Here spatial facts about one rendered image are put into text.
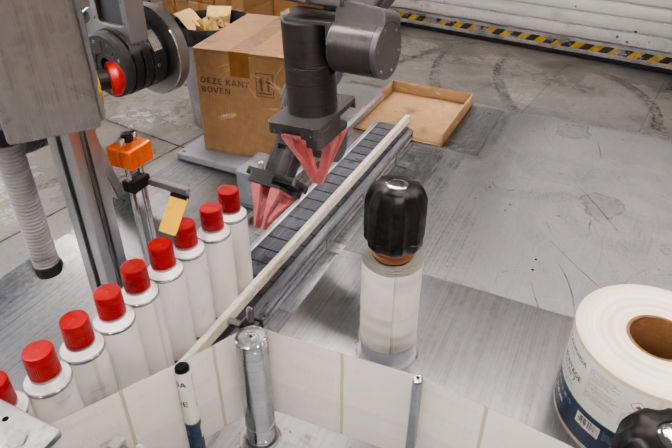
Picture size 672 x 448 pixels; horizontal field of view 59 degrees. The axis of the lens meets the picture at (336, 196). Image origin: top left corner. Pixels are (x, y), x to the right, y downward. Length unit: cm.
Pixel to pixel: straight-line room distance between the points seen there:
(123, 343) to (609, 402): 59
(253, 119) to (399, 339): 76
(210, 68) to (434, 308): 78
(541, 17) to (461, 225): 388
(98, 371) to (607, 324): 63
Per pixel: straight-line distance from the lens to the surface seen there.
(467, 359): 95
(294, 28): 63
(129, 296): 82
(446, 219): 132
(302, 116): 67
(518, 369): 95
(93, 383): 79
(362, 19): 61
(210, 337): 93
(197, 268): 89
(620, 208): 148
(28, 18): 65
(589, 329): 83
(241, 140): 150
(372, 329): 86
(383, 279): 79
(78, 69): 67
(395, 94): 191
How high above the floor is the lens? 157
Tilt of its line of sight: 33 degrees down
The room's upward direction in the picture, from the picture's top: straight up
